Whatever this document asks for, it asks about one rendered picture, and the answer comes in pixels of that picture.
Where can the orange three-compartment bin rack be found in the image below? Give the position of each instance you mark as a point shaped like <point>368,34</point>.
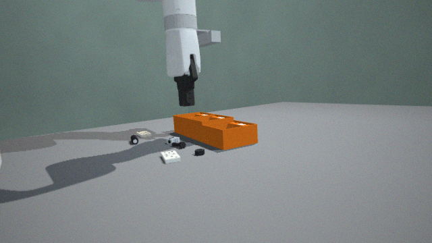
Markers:
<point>219,131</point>

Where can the dark grey hex nut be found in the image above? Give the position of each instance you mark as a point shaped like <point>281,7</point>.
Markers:
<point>199,151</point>

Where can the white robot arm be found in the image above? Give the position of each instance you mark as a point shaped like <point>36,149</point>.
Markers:
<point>182,14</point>

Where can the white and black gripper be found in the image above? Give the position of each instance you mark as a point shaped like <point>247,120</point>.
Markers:
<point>183,57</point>

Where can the black aa battery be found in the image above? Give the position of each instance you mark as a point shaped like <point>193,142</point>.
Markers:
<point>134,139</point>

